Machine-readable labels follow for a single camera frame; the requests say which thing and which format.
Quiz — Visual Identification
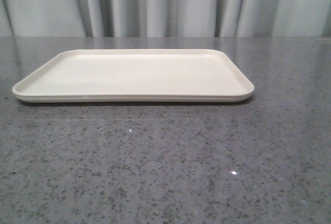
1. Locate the cream rectangular plastic tray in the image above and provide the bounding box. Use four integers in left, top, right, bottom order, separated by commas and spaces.
12, 49, 254, 103

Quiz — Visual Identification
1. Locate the grey curtain left panel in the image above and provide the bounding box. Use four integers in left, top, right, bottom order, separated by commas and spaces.
1, 0, 242, 37

